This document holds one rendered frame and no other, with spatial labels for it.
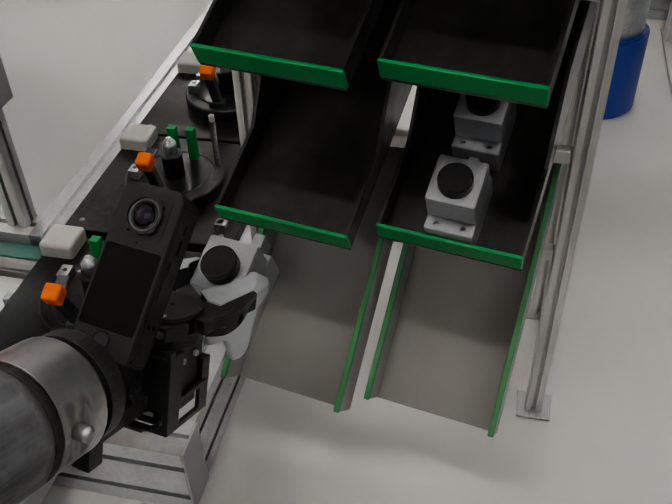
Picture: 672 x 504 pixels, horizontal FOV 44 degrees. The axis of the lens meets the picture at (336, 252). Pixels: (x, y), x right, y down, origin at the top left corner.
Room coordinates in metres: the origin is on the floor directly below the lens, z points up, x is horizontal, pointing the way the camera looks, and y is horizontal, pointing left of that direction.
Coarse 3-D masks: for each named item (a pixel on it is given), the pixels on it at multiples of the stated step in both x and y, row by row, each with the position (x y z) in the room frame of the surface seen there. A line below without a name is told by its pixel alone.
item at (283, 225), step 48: (288, 96) 0.73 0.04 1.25; (336, 96) 0.72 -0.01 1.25; (384, 96) 0.71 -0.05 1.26; (288, 144) 0.68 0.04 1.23; (336, 144) 0.67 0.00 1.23; (384, 144) 0.65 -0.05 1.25; (240, 192) 0.64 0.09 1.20; (288, 192) 0.63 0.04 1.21; (336, 192) 0.62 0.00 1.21; (336, 240) 0.56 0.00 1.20
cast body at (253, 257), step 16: (208, 240) 0.52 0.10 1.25; (224, 240) 0.51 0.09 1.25; (256, 240) 0.54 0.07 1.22; (208, 256) 0.49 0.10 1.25; (224, 256) 0.49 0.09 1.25; (240, 256) 0.50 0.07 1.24; (256, 256) 0.50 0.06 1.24; (208, 272) 0.48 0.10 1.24; (224, 272) 0.48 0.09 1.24; (240, 272) 0.48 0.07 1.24; (272, 272) 0.52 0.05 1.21; (272, 288) 0.51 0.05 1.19; (256, 320) 0.49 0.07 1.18
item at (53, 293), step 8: (56, 280) 0.68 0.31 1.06; (64, 280) 0.68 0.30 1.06; (48, 288) 0.66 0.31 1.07; (56, 288) 0.66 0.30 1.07; (64, 288) 0.66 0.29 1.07; (40, 296) 0.65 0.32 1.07; (48, 296) 0.65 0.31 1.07; (56, 296) 0.65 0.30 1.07; (64, 296) 0.66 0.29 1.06; (48, 304) 0.65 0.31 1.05; (56, 304) 0.65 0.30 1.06; (64, 304) 0.66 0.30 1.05; (72, 304) 0.67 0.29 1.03; (64, 312) 0.66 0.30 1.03; (72, 312) 0.67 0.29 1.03; (72, 320) 0.67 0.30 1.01
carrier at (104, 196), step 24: (120, 144) 1.08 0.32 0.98; (144, 144) 1.07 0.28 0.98; (168, 144) 0.97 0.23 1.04; (192, 144) 1.01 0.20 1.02; (216, 144) 0.99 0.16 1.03; (120, 168) 1.03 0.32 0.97; (168, 168) 0.96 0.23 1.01; (192, 168) 0.99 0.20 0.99; (216, 168) 0.99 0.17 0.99; (96, 192) 0.97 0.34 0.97; (120, 192) 0.97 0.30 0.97; (192, 192) 0.94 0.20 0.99; (216, 192) 0.95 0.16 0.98; (72, 216) 0.91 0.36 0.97; (96, 216) 0.91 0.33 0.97; (216, 216) 0.90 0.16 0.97; (192, 240) 0.85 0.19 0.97
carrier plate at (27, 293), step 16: (80, 256) 0.83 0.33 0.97; (192, 256) 0.82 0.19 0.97; (32, 272) 0.80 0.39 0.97; (48, 272) 0.80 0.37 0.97; (32, 288) 0.77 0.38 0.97; (192, 288) 0.76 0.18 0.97; (16, 304) 0.74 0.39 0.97; (32, 304) 0.74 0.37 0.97; (0, 320) 0.71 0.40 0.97; (16, 320) 0.71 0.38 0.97; (32, 320) 0.71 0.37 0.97; (0, 336) 0.69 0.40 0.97; (16, 336) 0.69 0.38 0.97; (32, 336) 0.69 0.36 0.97
